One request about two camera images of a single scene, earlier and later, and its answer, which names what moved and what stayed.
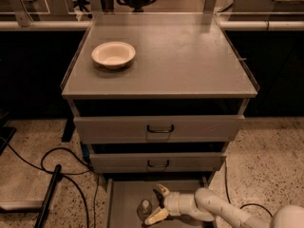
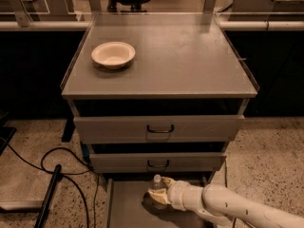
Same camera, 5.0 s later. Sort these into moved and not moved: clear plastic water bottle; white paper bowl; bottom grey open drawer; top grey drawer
Moved: clear plastic water bottle
Not moved: top grey drawer; white paper bowl; bottom grey open drawer
